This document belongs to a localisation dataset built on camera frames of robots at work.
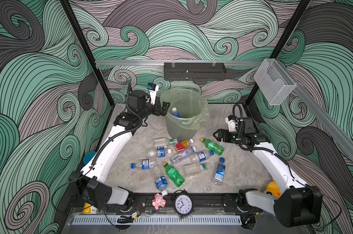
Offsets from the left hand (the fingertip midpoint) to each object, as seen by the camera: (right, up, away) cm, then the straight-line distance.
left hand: (161, 98), depth 72 cm
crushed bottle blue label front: (0, -44, +4) cm, 45 cm away
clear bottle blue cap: (-10, -37, +10) cm, 39 cm away
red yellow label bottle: (+12, -27, +18) cm, 35 cm away
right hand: (+32, -20, +10) cm, 39 cm away
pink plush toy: (-1, -52, -1) cm, 52 cm away
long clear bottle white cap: (+8, -34, +13) cm, 37 cm away
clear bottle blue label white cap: (-2, -31, +15) cm, 35 cm away
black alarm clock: (+11, -53, 0) cm, 54 cm away
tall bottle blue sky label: (+32, -41, +7) cm, 53 cm away
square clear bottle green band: (+19, -40, +13) cm, 46 cm away
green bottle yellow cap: (+31, -28, +18) cm, 46 cm away
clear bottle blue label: (+7, -7, +21) cm, 23 cm away
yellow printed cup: (-34, -53, -5) cm, 63 cm away
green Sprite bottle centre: (+8, -45, +8) cm, 46 cm away
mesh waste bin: (+11, -22, +32) cm, 40 cm away
